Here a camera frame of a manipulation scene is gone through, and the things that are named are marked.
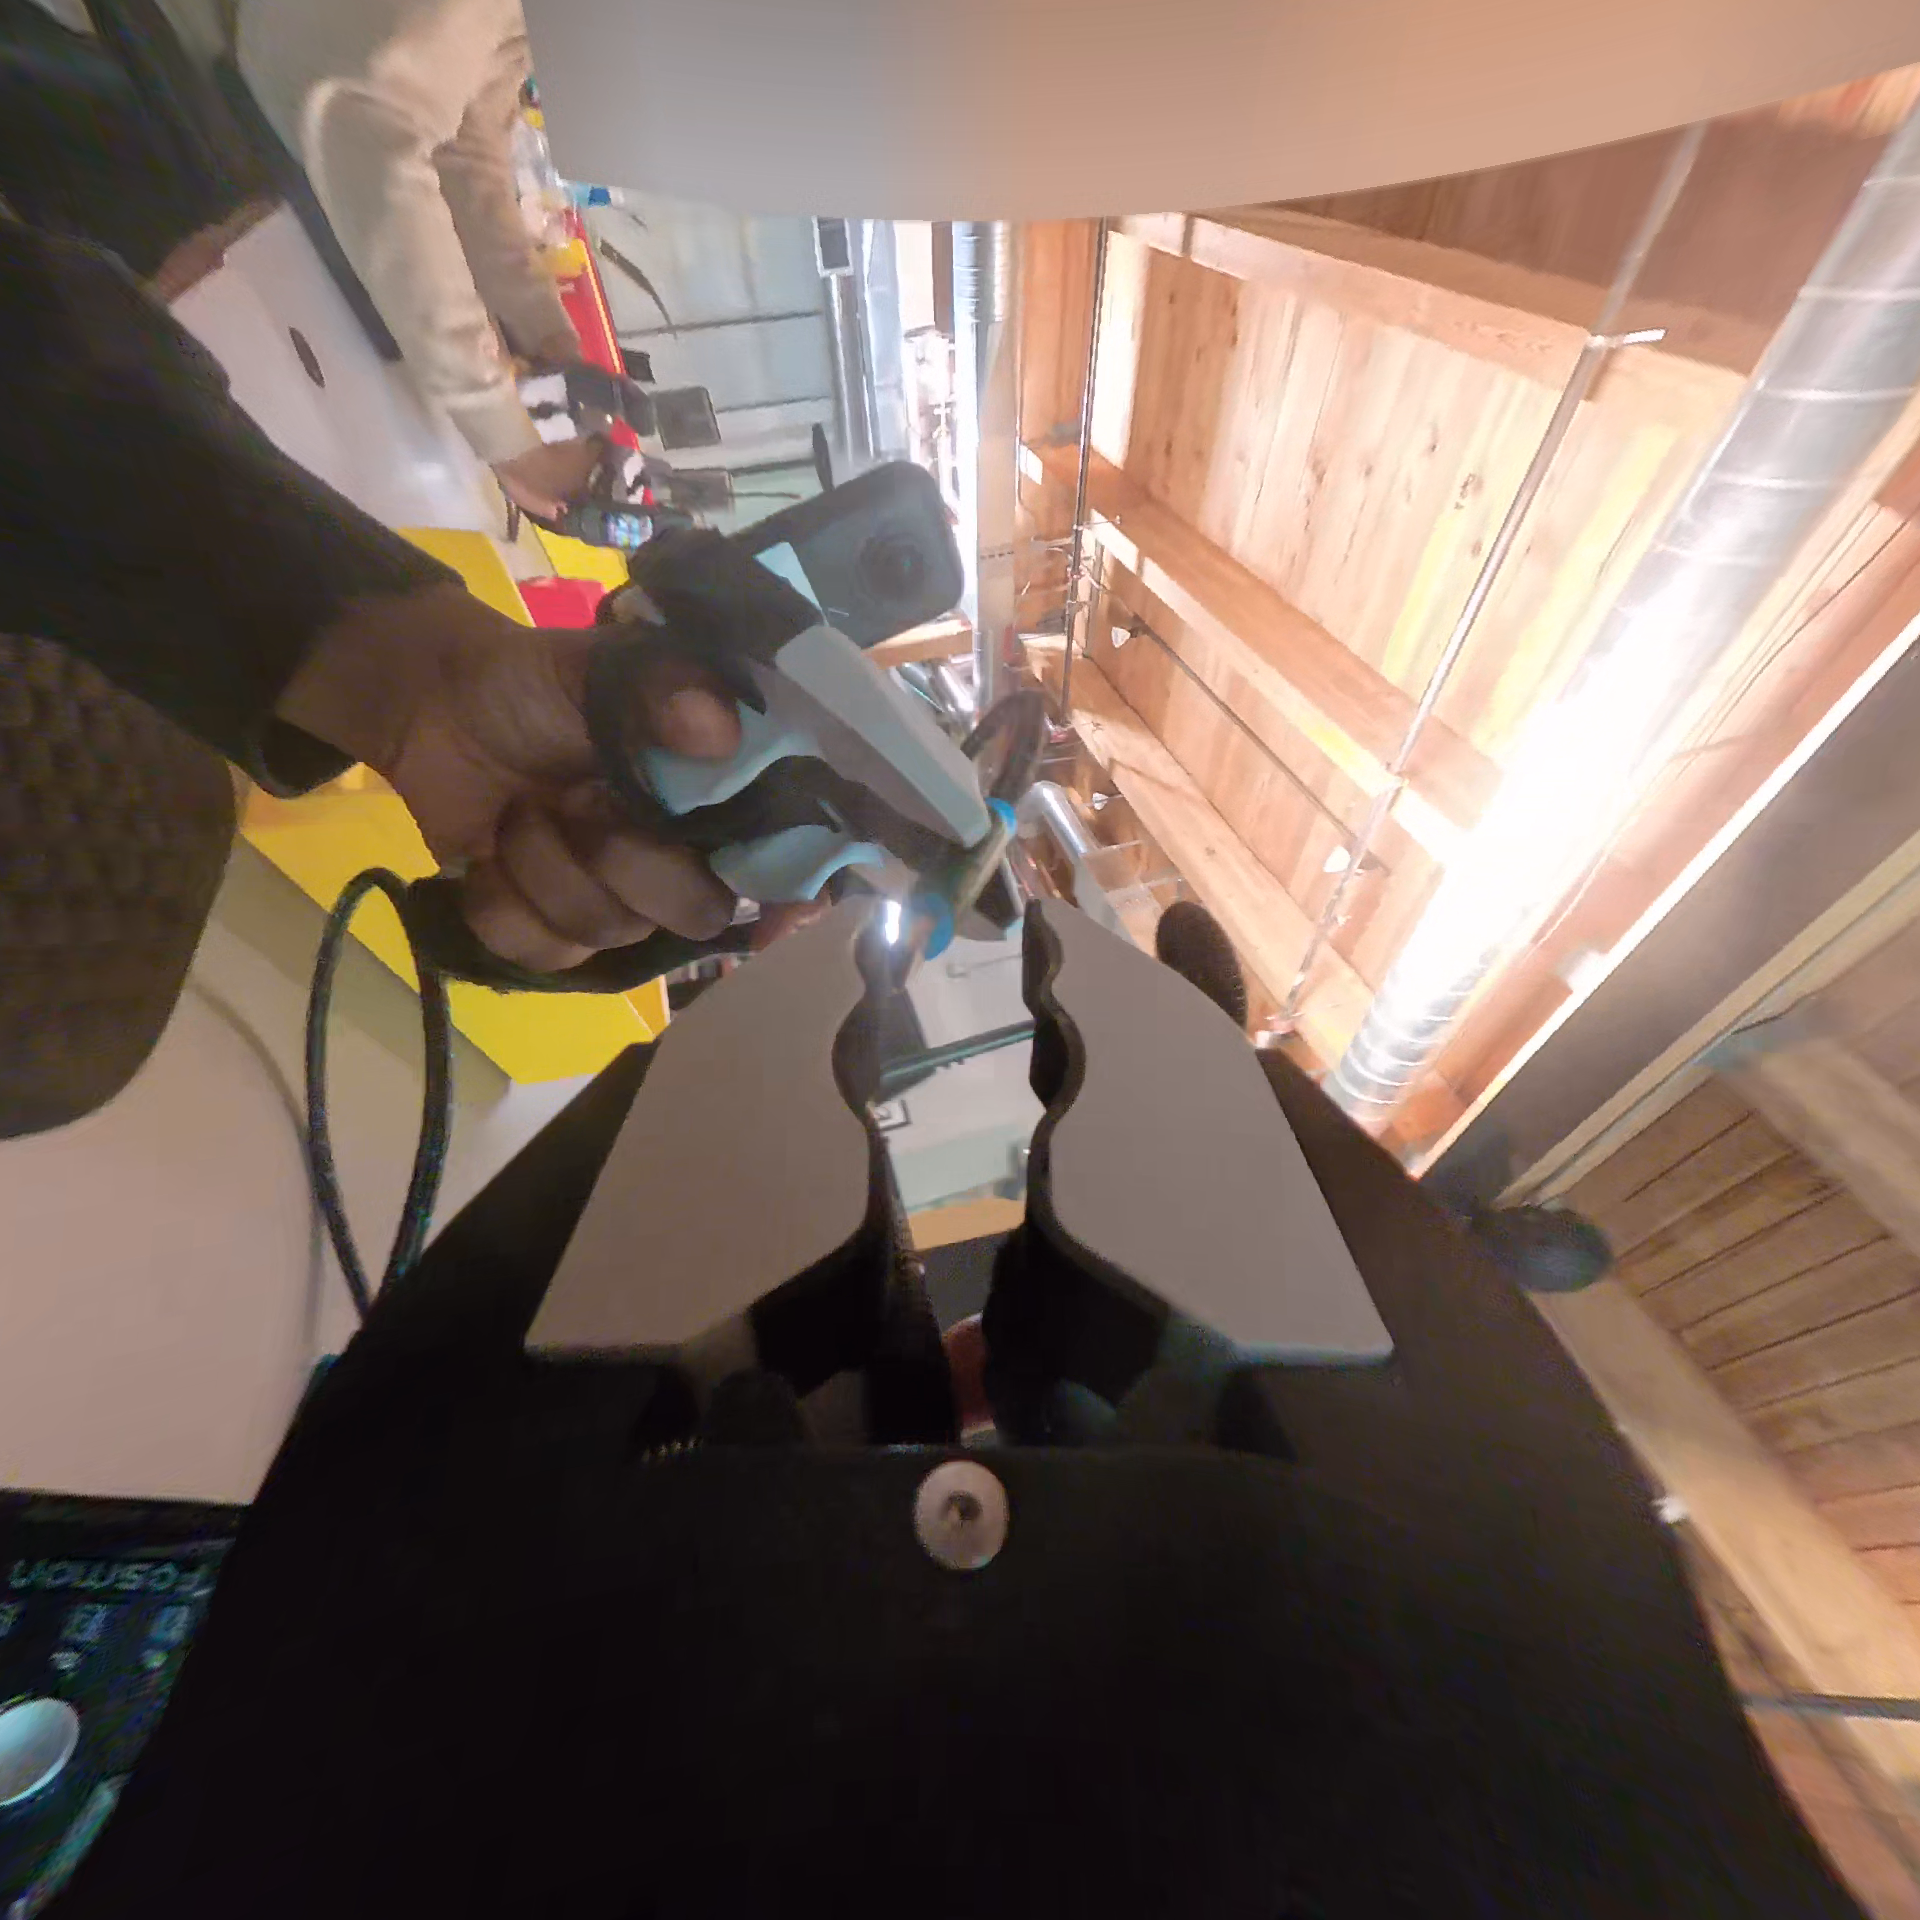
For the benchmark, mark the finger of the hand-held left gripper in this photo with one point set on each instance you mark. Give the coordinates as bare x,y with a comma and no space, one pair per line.
983,884
885,742

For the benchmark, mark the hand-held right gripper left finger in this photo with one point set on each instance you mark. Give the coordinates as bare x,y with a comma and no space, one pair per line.
720,1171

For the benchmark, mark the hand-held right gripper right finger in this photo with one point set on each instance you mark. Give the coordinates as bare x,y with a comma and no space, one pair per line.
1200,1185

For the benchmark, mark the yellow plastic bin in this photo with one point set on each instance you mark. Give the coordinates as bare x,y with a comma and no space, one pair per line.
494,990

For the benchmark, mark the red plastic bin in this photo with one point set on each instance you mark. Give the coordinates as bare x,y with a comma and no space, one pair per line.
579,600

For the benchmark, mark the person's left forearm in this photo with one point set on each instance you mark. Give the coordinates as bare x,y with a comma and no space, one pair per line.
165,511

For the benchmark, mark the person's left hand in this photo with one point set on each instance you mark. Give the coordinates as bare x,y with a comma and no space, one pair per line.
510,781

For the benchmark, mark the black textured rounded object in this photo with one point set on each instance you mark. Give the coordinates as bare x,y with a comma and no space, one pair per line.
91,884

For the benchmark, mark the dark printed packaging box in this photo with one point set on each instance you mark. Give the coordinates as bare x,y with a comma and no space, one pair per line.
91,1635

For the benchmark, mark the silver ventilation duct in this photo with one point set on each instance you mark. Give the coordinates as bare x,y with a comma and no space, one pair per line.
1650,600

